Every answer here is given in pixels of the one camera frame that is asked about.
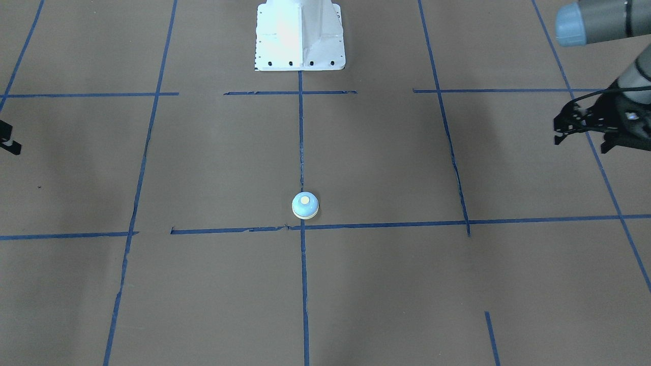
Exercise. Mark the blue cream call bell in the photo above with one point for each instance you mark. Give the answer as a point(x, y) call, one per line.
point(305, 205)

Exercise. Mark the white camera pole with base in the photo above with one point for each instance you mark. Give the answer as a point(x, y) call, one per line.
point(299, 36)

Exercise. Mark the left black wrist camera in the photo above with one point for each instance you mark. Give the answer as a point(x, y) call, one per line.
point(574, 119)

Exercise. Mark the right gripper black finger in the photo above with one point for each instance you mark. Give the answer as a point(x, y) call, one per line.
point(7, 141)

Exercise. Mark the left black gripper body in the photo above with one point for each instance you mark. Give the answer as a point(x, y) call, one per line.
point(612, 113)

